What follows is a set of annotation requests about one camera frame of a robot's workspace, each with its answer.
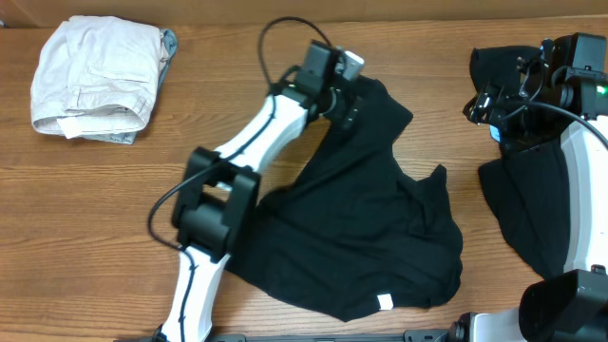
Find black t-shirt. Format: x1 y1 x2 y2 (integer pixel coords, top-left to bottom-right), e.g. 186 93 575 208
227 77 463 322

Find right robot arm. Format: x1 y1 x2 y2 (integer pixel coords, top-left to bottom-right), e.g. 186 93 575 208
446 32 607 341

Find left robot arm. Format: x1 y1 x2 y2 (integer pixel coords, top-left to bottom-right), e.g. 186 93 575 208
152 41 365 342

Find black clothes pile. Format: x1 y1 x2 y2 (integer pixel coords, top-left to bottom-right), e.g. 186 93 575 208
469 46 570 279

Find light blue item under pile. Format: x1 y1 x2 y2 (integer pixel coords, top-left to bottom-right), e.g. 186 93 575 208
489 125 501 143

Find folded light blue garment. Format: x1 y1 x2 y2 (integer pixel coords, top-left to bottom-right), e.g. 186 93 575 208
84 28 179 145

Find folded beige shorts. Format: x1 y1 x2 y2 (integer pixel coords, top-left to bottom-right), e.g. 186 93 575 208
30 15 162 139

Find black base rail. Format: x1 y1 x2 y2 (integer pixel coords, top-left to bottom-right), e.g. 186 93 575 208
205 326 468 342

